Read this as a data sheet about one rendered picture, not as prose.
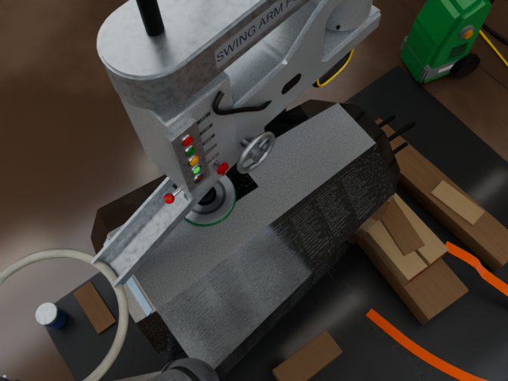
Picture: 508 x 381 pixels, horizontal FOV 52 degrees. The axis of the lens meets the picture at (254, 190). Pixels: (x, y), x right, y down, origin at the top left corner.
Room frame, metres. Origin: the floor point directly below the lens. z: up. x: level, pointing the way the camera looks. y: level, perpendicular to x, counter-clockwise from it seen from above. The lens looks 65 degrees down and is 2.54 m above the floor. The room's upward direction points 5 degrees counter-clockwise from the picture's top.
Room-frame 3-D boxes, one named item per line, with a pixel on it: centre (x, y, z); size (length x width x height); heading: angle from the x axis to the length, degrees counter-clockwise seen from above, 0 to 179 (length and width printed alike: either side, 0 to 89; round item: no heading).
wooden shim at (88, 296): (0.63, 0.82, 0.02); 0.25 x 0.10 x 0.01; 33
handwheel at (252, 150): (0.77, 0.01, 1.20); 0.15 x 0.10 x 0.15; 130
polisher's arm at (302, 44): (1.03, -0.13, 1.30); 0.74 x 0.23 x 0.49; 130
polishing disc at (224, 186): (0.79, 0.18, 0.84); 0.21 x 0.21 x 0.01
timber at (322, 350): (0.27, -0.17, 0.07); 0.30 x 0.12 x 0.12; 120
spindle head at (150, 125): (0.84, 0.11, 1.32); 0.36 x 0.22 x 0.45; 130
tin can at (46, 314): (0.59, 1.01, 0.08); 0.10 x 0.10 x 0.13
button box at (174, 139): (0.65, 0.16, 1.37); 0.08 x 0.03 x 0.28; 130
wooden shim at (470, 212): (0.95, -0.99, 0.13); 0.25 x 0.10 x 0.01; 41
